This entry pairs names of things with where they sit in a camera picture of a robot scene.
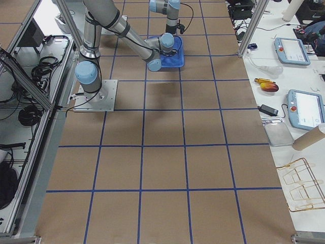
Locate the black power adapter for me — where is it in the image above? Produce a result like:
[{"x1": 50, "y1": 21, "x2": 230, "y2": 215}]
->
[{"x1": 257, "y1": 104, "x2": 278, "y2": 116}]

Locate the teach pendant near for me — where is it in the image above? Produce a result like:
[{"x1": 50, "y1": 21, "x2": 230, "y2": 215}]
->
[{"x1": 287, "y1": 89, "x2": 324, "y2": 131}]

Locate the cardboard tube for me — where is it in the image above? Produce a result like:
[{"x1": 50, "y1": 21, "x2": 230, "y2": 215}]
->
[{"x1": 292, "y1": 123, "x2": 324, "y2": 151}]

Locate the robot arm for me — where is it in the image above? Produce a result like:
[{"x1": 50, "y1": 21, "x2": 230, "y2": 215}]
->
[
  {"x1": 80, "y1": 1, "x2": 179, "y2": 99},
  {"x1": 149, "y1": 0, "x2": 185, "y2": 35}
]

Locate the gold wire rack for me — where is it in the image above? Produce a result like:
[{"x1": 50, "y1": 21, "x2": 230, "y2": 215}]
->
[{"x1": 276, "y1": 158, "x2": 324, "y2": 212}]

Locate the teach pendant far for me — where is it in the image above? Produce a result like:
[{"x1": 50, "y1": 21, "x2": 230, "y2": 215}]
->
[{"x1": 274, "y1": 38, "x2": 310, "y2": 66}]

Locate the blue plastic tray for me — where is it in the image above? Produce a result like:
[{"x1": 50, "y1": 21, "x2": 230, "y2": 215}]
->
[{"x1": 145, "y1": 33, "x2": 184, "y2": 72}]

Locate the teach pendant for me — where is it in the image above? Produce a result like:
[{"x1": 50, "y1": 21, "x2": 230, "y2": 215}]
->
[
  {"x1": 287, "y1": 89, "x2": 324, "y2": 131},
  {"x1": 274, "y1": 38, "x2": 310, "y2": 66}
]

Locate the red yellow mango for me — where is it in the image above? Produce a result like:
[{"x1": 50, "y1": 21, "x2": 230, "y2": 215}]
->
[{"x1": 260, "y1": 82, "x2": 279, "y2": 93}]

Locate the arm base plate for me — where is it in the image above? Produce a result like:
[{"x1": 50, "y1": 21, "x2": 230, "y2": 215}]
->
[{"x1": 73, "y1": 79, "x2": 118, "y2": 112}]

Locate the aluminium frame post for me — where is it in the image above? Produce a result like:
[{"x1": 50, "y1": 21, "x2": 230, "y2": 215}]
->
[{"x1": 238, "y1": 0, "x2": 269, "y2": 57}]

